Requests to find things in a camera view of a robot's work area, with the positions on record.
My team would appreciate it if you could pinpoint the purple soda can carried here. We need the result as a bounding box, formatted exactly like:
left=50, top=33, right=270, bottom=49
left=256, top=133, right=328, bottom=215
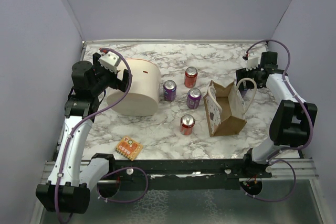
left=239, top=81, right=249, bottom=98

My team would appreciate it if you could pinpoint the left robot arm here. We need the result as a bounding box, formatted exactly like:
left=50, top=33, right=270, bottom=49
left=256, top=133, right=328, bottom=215
left=36, top=48, right=132, bottom=214

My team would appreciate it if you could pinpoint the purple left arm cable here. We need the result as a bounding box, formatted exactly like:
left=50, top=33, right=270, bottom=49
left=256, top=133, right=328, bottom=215
left=54, top=47, right=131, bottom=223

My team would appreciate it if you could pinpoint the purple soda can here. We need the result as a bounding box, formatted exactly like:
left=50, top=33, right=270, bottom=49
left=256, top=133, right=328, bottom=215
left=186, top=88, right=202, bottom=109
left=163, top=80, right=177, bottom=101

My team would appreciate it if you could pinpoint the aluminium frame rail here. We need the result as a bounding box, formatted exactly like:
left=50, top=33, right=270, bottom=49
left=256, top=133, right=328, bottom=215
left=41, top=157, right=320, bottom=183

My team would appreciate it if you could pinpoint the red cola can near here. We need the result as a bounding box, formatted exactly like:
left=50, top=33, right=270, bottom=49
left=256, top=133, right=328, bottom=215
left=180, top=114, right=195, bottom=135

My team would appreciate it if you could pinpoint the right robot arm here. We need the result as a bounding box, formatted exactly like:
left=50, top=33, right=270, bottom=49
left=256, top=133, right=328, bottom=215
left=236, top=51, right=318, bottom=177

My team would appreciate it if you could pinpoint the red cola can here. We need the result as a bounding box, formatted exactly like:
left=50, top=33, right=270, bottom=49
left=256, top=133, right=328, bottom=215
left=184, top=67, right=198, bottom=88
left=180, top=114, right=195, bottom=135

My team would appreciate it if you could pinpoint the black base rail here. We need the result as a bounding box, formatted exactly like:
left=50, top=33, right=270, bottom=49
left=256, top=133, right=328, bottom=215
left=98, top=159, right=271, bottom=191

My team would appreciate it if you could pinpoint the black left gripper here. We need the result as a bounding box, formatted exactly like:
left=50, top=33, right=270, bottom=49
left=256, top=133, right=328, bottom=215
left=91, top=53, right=132, bottom=96

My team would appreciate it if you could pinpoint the red cola can far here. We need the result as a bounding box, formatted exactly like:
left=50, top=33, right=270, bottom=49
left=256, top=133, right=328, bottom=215
left=184, top=67, right=198, bottom=88

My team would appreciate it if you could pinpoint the orange snack packet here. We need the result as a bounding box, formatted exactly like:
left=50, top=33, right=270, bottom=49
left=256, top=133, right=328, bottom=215
left=115, top=136, right=143, bottom=161

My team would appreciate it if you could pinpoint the white cylindrical bucket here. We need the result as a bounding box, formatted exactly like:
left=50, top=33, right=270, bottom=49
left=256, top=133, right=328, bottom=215
left=112, top=58, right=161, bottom=116

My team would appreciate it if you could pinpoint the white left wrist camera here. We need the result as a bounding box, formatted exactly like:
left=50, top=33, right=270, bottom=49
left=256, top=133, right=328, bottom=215
left=98, top=52, right=121, bottom=74

